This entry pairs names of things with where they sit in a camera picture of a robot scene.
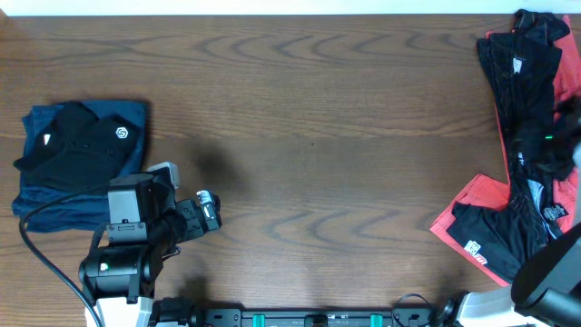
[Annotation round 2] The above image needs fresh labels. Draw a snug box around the black patterned jersey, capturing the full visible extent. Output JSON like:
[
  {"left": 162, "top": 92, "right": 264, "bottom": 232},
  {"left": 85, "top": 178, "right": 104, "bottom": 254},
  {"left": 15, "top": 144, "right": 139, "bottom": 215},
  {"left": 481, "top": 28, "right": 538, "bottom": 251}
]
[{"left": 446, "top": 8, "right": 571, "bottom": 283}]

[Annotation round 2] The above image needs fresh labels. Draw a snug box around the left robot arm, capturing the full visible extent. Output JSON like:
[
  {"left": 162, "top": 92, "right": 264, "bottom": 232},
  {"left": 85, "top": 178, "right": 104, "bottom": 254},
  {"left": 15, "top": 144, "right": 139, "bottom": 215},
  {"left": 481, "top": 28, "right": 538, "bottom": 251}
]
[{"left": 79, "top": 169, "right": 222, "bottom": 327}]

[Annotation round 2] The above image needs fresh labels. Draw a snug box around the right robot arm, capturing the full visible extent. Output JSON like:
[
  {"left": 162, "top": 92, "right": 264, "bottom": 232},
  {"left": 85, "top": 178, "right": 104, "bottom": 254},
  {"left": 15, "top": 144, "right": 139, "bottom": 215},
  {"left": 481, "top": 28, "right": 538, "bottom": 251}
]
[{"left": 440, "top": 97, "right": 580, "bottom": 326}]

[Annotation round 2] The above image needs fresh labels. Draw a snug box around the folded black polo shirt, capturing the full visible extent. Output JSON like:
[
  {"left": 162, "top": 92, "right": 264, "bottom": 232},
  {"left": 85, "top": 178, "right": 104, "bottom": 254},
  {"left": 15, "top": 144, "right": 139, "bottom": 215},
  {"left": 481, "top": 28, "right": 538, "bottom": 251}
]
[{"left": 14, "top": 100, "right": 147, "bottom": 193}]

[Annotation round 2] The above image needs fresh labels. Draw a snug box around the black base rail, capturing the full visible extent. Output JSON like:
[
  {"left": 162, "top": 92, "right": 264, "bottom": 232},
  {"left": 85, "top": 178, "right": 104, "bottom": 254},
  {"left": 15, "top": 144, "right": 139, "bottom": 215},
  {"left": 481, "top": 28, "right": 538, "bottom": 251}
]
[{"left": 147, "top": 298, "right": 433, "bottom": 327}]

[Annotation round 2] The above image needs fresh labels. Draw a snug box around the folded navy blue garment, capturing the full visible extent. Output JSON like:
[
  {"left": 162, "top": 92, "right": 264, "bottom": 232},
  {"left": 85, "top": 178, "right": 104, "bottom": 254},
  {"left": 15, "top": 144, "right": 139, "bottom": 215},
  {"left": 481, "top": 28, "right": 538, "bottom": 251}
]
[{"left": 12, "top": 101, "right": 148, "bottom": 233}]

